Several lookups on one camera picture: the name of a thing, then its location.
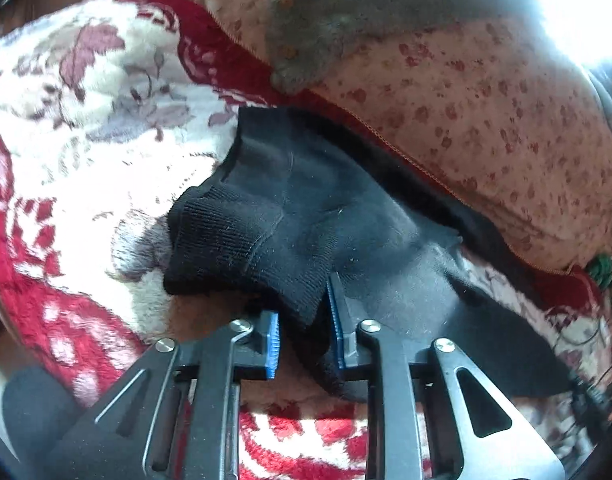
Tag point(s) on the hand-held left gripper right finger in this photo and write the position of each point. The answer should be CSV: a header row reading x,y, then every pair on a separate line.
x,y
337,330

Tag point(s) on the grey cloth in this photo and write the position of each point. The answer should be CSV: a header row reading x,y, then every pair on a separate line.
x,y
611,100

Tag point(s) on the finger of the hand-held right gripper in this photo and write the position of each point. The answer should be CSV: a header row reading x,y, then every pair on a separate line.
x,y
588,410

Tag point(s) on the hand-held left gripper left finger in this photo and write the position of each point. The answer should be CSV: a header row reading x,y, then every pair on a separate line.
x,y
271,346

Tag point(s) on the red and white floral blanket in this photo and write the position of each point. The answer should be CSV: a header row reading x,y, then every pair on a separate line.
x,y
85,110

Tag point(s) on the beige floral pillow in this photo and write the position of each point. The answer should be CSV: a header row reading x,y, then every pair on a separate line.
x,y
486,125

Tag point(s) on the black pants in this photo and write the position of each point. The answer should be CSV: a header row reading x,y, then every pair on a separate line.
x,y
311,220

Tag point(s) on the grey knitted cardigan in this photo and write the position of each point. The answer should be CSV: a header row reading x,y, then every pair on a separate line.
x,y
361,5

